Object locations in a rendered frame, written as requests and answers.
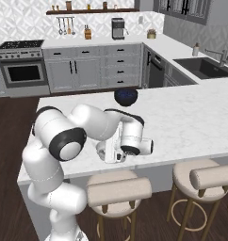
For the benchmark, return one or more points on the small white shaker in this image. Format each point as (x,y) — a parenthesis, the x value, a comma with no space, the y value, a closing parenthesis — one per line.
(115,6)

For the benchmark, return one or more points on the hanging steel spatula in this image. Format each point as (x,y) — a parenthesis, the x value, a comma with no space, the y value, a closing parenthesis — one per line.
(64,28)

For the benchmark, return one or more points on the brown small jar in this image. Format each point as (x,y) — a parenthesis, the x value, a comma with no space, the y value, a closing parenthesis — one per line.
(105,5)

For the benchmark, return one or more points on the grey glazed wall cupboards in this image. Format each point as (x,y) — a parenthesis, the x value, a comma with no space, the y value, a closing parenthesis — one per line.
(185,9)

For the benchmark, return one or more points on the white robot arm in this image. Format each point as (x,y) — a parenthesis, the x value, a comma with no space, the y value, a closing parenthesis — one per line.
(56,147)

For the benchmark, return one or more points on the black dishwasher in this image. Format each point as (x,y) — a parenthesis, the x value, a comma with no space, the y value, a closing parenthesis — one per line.
(155,71)

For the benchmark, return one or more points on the dark wooden wall shelf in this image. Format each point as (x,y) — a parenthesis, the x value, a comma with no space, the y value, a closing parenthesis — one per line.
(94,11)

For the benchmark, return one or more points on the grey base cupboard run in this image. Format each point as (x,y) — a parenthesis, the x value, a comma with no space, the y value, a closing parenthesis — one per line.
(90,67)

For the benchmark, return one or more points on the hanging wooden spoon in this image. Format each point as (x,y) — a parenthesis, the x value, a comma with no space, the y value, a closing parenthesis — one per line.
(69,28)

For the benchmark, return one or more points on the wooden knife block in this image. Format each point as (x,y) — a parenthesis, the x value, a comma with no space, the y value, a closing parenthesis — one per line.
(87,32)

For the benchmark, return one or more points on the dark blue bowl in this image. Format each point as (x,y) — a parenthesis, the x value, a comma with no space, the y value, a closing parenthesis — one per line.
(126,96)

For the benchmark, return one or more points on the dark inset sink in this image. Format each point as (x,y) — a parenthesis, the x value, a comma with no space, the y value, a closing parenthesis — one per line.
(204,68)

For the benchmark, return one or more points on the beige padded bar stool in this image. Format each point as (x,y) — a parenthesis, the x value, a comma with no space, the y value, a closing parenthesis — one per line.
(194,175)
(119,192)

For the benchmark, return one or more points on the yellow bottle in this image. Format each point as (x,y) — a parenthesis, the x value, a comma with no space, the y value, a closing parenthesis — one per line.
(89,6)

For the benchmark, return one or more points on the small tan shaker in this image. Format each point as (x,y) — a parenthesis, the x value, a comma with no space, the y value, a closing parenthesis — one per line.
(57,8)
(53,8)

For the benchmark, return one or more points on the steel range with oven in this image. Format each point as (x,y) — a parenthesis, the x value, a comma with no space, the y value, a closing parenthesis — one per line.
(22,67)

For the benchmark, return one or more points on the utensil rail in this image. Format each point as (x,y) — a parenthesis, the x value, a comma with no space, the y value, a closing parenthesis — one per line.
(65,17)

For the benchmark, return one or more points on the grey sink base cupboards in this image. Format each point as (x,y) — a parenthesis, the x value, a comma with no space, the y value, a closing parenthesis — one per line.
(177,77)

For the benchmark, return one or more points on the steel tap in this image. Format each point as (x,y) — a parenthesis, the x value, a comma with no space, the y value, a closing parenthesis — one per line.
(222,57)

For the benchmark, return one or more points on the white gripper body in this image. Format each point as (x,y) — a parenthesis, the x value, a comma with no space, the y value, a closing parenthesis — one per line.
(113,147)

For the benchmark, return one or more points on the hanging steel ladle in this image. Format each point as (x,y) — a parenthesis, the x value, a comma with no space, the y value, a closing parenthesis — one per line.
(60,29)

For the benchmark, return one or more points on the hanging steel spoon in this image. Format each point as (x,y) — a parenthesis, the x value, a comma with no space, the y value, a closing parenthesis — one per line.
(73,29)

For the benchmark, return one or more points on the white soap dispenser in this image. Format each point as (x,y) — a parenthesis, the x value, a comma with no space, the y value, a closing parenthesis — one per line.
(196,50)

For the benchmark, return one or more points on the small potted plant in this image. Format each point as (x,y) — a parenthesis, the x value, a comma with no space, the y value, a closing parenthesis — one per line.
(151,34)

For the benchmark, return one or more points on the steel coffee machine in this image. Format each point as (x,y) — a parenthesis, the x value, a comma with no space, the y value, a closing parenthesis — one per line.
(117,28)

